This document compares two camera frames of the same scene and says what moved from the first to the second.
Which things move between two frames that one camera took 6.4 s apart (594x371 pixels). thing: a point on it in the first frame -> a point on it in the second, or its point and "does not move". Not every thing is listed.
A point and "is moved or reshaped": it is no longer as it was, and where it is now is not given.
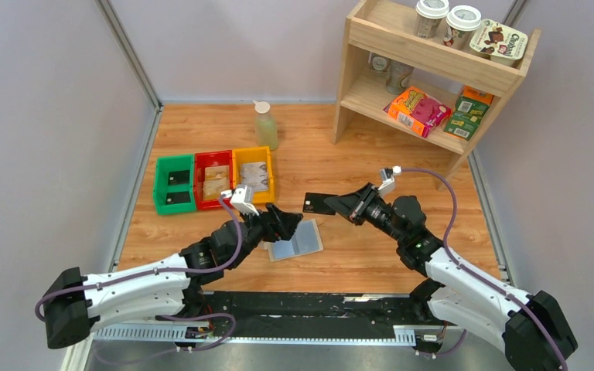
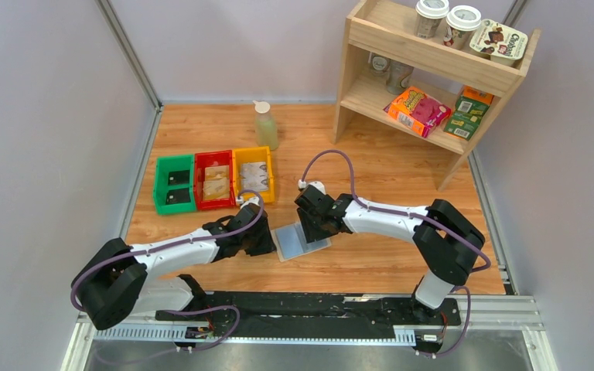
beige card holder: (305, 239) does not move
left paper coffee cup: (429, 14) does not move
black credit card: (315, 203) is moved or reshaped
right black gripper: (354, 205) -> (310, 233)
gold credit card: (216, 178) does not move
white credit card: (254, 175) does not move
